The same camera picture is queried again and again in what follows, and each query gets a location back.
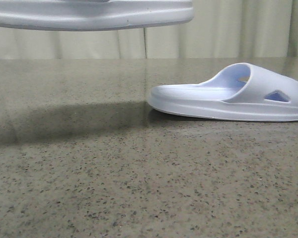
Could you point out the light blue slipper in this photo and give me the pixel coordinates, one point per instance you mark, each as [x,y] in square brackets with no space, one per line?
[93,15]
[240,91]

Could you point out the white pleated curtain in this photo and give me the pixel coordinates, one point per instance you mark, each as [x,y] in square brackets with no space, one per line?
[220,29]

